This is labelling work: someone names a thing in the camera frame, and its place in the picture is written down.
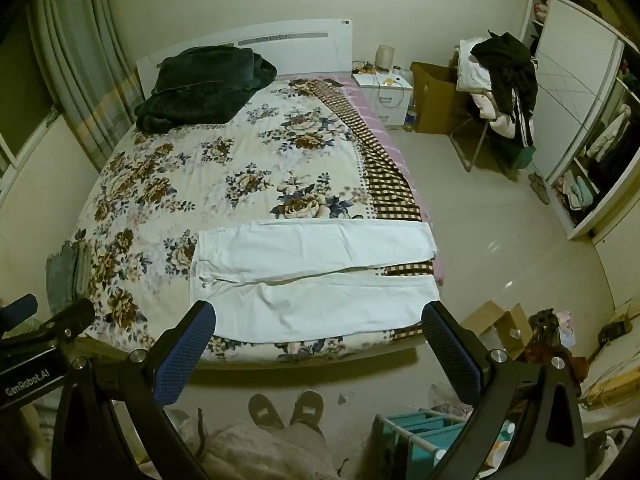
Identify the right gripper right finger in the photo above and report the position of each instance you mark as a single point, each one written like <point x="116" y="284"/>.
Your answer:
<point x="464" y="359"/>

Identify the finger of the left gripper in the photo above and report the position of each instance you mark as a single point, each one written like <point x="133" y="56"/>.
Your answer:
<point x="67" y="324"/>
<point x="20" y="310"/>

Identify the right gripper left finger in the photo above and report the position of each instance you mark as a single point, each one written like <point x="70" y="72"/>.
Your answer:
<point x="155" y="379"/>

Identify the white pants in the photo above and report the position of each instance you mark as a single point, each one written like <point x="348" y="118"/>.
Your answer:
<point x="297" y="280"/>

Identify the open small cardboard box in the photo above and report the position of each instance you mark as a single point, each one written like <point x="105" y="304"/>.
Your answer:
<point x="507" y="330"/>

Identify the grey folded towel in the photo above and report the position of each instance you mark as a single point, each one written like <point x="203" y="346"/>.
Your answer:
<point x="68" y="275"/>

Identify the teal storage rack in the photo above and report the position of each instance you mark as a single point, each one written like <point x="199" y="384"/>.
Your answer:
<point x="410" y="446"/>

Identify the right grey shoe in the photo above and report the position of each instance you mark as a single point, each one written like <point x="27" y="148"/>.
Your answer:
<point x="308" y="410"/>

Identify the grey striped curtain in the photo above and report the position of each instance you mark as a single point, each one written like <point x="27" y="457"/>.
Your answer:
<point x="86" y="71"/>

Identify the floral bed quilt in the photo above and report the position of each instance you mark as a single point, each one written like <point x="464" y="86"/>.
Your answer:
<point x="297" y="150"/>

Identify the brown cardboard box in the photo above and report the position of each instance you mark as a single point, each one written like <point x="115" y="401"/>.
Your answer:
<point x="439" y="105"/>

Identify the white nightstand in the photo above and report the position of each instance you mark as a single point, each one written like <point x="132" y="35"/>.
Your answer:
<point x="388" y="94"/>

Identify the chair with piled clothes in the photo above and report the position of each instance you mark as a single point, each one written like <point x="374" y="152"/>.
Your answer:
<point x="516" y="134"/>

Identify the black jacket on chair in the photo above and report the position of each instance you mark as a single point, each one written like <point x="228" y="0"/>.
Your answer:
<point x="512" y="72"/>

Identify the white wardrobe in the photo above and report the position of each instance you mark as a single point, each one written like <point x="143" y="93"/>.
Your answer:
<point x="586" y="117"/>

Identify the beige table lamp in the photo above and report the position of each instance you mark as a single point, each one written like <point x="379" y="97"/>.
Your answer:
<point x="384" y="57"/>

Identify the white bed headboard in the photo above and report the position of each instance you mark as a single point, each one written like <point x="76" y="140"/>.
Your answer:
<point x="295" y="47"/>

